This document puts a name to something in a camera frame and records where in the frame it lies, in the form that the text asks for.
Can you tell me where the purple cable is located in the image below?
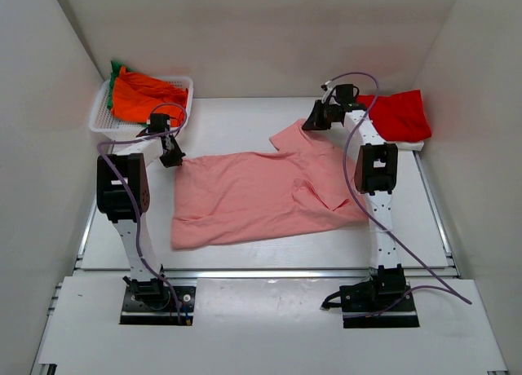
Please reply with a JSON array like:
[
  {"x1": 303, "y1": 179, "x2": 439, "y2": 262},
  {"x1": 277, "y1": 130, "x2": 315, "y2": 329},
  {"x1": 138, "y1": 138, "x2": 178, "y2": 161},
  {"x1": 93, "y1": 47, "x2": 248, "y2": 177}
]
[
  {"x1": 96, "y1": 103, "x2": 188, "y2": 325},
  {"x1": 324, "y1": 72, "x2": 473, "y2": 320}
]

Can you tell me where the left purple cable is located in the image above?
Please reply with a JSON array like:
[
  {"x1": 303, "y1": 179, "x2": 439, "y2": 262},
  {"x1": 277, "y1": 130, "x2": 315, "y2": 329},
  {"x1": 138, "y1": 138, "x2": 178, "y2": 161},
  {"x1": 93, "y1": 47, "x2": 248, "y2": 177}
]
[{"x1": 96, "y1": 103, "x2": 188, "y2": 325}]

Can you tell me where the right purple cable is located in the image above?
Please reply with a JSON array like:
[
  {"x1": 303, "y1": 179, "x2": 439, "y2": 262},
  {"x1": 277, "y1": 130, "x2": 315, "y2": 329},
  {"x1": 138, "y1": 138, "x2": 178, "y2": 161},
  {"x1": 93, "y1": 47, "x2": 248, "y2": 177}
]
[{"x1": 324, "y1": 72, "x2": 473, "y2": 320}]

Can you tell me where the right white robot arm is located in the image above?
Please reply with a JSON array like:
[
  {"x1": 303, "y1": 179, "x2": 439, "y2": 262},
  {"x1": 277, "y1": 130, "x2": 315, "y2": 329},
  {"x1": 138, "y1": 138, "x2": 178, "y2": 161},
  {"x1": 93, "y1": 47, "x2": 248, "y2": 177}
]
[{"x1": 303, "y1": 82, "x2": 407, "y2": 315}]

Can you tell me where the aluminium rail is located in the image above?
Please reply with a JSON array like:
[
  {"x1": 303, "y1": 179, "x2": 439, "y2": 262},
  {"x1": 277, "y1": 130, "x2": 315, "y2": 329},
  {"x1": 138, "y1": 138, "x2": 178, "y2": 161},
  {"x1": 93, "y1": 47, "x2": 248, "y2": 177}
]
[{"x1": 165, "y1": 268, "x2": 369, "y2": 280}]

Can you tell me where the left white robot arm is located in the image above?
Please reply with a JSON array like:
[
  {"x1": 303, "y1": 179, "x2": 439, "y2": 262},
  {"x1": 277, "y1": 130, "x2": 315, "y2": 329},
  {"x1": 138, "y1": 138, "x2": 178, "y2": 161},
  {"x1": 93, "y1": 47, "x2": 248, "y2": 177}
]
[{"x1": 96, "y1": 112, "x2": 184, "y2": 311}]

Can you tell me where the folded red t-shirt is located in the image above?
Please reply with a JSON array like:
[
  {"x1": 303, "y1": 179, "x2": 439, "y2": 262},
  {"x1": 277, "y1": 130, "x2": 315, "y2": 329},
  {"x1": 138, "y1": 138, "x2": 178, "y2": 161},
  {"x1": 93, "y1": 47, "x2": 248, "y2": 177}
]
[{"x1": 369, "y1": 90, "x2": 431, "y2": 143}]

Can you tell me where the orange t-shirt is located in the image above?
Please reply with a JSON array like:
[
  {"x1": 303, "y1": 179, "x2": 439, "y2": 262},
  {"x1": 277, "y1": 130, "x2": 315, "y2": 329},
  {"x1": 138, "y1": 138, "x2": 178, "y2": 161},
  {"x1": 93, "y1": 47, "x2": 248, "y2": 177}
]
[{"x1": 111, "y1": 65, "x2": 188, "y2": 127}]

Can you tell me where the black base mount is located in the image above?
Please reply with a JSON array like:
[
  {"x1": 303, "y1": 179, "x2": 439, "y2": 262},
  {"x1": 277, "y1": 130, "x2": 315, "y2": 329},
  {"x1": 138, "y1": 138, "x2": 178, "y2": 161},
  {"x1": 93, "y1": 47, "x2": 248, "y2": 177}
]
[
  {"x1": 119, "y1": 277, "x2": 197, "y2": 326},
  {"x1": 321, "y1": 265, "x2": 420, "y2": 329}
]

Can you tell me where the green t-shirt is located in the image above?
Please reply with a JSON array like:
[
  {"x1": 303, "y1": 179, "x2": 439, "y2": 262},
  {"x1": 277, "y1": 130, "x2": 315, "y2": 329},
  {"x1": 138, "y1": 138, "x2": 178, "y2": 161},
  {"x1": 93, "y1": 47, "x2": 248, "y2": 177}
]
[{"x1": 107, "y1": 60, "x2": 133, "y2": 110}]

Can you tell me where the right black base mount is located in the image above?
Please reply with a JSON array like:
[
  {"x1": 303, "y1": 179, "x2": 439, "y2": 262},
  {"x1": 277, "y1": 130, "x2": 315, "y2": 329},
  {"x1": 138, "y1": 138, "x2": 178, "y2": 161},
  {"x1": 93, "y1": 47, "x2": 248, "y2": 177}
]
[{"x1": 321, "y1": 265, "x2": 420, "y2": 329}]

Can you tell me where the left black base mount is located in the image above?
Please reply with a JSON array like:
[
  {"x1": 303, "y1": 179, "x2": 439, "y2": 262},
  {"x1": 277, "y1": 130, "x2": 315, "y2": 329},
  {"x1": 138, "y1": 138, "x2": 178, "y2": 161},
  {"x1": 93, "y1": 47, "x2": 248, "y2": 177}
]
[{"x1": 119, "y1": 277, "x2": 197, "y2": 326}]

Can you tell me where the white plastic basket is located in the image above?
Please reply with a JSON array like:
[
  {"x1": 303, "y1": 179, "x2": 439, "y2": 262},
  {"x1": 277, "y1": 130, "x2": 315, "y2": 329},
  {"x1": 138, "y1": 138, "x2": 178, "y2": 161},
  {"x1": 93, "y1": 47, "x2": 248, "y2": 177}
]
[{"x1": 89, "y1": 76, "x2": 193, "y2": 141}]

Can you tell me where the pink t-shirt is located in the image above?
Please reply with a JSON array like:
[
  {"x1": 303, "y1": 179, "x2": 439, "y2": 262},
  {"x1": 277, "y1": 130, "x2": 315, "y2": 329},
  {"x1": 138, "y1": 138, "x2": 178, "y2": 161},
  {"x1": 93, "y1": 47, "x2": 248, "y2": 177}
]
[{"x1": 170, "y1": 120, "x2": 367, "y2": 250}]

